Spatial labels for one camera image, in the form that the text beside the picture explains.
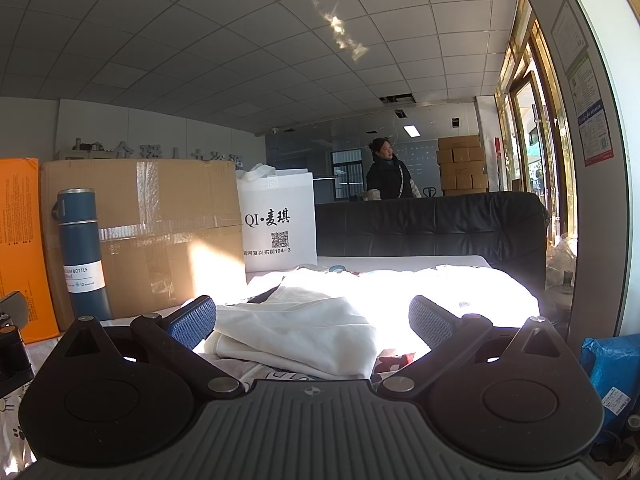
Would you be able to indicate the white paper bag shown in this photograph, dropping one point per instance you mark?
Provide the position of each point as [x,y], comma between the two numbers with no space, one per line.
[280,210]

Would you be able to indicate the blue plastic package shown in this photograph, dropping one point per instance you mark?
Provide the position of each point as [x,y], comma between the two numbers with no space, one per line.
[605,375]

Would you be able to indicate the white framed wall notice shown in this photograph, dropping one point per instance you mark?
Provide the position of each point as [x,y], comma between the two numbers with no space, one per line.
[570,35]

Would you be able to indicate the clear plastic bag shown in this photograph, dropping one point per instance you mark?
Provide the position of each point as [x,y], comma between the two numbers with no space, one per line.
[560,260]

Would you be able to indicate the brown taped cardboard box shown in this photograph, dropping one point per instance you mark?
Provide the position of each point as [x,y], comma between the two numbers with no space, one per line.
[165,260]

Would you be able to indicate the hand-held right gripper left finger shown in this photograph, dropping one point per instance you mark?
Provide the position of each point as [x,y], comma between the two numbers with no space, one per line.
[192,319]

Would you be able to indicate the blue and white wall poster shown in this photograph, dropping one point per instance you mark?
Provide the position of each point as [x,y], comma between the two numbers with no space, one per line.
[592,115]

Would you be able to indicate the golden door frame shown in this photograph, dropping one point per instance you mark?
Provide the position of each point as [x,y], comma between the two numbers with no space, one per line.
[545,110]

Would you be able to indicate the stack of brown cartons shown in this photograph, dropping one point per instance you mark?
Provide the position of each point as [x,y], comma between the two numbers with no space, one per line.
[462,165]

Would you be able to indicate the orange cardboard box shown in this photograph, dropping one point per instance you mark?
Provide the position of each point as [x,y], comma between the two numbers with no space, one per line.
[20,235]

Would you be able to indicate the pallet jack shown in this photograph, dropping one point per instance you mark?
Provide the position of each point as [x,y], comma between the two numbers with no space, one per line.
[428,192]

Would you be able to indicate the black leather sofa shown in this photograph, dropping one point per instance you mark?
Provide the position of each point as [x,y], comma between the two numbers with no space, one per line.
[425,230]

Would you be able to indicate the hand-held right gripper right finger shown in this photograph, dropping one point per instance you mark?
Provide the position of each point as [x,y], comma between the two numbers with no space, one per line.
[432,319]

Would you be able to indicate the rectangular ceiling light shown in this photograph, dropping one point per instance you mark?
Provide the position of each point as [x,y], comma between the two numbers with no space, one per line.
[411,130]

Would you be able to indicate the printed cartoon bedsheet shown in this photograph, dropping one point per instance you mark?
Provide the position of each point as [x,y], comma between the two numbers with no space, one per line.
[12,425]

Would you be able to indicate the white spread garment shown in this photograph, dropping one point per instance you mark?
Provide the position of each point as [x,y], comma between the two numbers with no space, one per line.
[480,295]

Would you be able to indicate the blue vacuum bottle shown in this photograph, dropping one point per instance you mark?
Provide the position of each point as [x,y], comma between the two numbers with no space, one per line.
[82,250]

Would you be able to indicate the red fire extinguisher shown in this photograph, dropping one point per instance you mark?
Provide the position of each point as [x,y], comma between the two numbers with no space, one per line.
[499,152]

